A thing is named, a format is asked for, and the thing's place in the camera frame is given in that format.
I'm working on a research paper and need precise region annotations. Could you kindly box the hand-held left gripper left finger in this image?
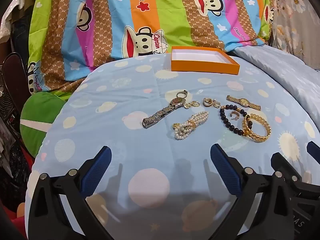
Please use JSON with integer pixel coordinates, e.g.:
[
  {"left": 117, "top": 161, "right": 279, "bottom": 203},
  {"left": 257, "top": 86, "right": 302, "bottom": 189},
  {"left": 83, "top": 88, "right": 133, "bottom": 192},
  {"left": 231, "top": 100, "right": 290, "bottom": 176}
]
[{"left": 26, "top": 145, "right": 113, "bottom": 240}]

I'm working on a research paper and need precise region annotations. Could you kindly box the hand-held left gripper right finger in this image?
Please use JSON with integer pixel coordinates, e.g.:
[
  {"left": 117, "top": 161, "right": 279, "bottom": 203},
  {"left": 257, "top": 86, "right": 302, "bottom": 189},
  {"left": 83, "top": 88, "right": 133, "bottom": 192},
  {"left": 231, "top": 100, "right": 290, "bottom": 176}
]
[{"left": 210, "top": 144, "right": 295, "bottom": 240}]

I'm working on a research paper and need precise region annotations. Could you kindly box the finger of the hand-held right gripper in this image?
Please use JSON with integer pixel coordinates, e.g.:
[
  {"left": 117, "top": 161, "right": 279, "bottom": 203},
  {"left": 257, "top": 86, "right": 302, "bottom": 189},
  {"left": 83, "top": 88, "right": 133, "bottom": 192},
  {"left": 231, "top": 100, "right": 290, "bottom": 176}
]
[
  {"left": 307, "top": 141, "right": 320, "bottom": 161},
  {"left": 271, "top": 152, "right": 304, "bottom": 183}
]

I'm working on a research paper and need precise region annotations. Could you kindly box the gold chain bracelet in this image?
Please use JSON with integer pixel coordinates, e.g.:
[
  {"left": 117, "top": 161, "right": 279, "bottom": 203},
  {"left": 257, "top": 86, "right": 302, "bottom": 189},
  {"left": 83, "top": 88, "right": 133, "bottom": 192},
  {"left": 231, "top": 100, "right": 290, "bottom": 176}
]
[{"left": 241, "top": 113, "right": 272, "bottom": 143}]

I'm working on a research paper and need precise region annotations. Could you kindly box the black bead bracelet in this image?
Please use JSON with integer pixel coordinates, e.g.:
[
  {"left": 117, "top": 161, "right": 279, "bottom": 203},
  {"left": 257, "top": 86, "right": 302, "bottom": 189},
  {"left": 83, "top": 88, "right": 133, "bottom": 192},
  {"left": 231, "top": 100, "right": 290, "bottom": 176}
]
[{"left": 219, "top": 105, "right": 252, "bottom": 136}]

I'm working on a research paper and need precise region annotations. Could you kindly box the white pearl bracelet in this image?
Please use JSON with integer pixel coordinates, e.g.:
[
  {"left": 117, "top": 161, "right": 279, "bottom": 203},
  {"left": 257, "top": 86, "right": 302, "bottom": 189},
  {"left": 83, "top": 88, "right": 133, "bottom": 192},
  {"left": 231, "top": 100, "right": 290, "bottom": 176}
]
[{"left": 172, "top": 111, "right": 209, "bottom": 141}]

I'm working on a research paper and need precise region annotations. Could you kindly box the gold wristwatch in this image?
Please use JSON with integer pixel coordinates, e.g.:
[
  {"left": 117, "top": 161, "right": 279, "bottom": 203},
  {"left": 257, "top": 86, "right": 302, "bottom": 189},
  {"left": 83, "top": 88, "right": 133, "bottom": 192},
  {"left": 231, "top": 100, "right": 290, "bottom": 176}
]
[{"left": 226, "top": 95, "right": 261, "bottom": 111}]

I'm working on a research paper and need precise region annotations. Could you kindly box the gold pearl-drop earring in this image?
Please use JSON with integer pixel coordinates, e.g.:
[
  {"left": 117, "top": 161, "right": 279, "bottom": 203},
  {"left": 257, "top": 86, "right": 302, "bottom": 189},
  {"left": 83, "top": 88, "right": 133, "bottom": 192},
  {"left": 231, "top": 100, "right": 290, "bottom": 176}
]
[{"left": 184, "top": 100, "right": 201, "bottom": 110}]

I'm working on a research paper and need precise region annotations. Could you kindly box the silver metal wristwatch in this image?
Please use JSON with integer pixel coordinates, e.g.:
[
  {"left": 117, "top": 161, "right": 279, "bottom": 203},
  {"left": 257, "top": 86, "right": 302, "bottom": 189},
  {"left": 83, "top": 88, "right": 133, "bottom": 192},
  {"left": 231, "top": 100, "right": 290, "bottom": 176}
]
[{"left": 142, "top": 97, "right": 187, "bottom": 129}]

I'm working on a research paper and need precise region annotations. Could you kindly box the orange jewelry box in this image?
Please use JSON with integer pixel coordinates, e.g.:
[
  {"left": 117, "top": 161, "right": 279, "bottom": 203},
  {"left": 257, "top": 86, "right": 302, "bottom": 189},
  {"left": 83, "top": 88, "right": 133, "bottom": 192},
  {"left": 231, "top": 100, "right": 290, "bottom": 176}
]
[{"left": 171, "top": 46, "right": 241, "bottom": 76}]

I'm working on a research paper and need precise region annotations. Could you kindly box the light blue planet-print sheet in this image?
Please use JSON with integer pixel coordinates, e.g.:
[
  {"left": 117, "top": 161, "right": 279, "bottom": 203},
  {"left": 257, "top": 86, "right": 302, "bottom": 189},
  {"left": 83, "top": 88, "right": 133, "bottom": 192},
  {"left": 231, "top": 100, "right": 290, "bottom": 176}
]
[{"left": 24, "top": 51, "right": 320, "bottom": 240}]

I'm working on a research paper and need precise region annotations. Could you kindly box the black glittery bag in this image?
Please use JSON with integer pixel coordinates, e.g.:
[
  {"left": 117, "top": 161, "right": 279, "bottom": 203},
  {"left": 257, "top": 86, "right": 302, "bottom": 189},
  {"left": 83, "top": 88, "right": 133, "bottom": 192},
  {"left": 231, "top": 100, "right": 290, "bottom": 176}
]
[{"left": 0, "top": 140, "right": 32, "bottom": 207}]

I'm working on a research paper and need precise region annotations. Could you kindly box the green pillow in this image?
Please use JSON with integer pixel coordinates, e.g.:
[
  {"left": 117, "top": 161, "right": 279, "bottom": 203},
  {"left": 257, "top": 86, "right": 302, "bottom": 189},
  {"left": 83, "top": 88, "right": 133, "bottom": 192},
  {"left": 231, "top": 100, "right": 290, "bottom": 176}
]
[{"left": 20, "top": 91, "right": 68, "bottom": 159}]

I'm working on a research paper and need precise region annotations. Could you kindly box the grey-blue quilt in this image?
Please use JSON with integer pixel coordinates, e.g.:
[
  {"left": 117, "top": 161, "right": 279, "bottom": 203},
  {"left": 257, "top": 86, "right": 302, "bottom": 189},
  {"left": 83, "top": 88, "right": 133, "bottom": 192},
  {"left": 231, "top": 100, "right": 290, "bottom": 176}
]
[{"left": 232, "top": 44, "right": 320, "bottom": 112}]

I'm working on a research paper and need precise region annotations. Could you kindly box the dark rounded chair back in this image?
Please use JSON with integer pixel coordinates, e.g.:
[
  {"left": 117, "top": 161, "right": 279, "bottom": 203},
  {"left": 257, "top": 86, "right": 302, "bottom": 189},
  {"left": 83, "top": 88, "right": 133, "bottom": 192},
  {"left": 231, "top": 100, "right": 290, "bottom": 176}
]
[{"left": 2, "top": 52, "right": 28, "bottom": 117}]

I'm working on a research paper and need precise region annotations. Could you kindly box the floral cloth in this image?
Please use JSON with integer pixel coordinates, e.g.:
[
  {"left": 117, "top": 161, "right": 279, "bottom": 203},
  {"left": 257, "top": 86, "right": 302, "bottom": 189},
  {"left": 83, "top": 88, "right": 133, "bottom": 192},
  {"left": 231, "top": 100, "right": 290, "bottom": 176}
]
[{"left": 268, "top": 0, "right": 320, "bottom": 68}]

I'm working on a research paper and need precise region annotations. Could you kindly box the striped cartoon monkey blanket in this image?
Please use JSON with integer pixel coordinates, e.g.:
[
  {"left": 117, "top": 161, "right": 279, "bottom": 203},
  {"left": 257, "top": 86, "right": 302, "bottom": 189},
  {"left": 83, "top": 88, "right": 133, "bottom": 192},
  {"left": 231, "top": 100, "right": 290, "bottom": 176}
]
[{"left": 27, "top": 0, "right": 273, "bottom": 96}]

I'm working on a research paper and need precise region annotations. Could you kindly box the white lace cloth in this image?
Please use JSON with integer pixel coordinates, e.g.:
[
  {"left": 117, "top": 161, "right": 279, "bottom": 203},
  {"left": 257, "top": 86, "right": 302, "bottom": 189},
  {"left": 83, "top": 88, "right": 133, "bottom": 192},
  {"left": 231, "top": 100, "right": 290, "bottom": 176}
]
[{"left": 0, "top": 0, "right": 44, "bottom": 44}]

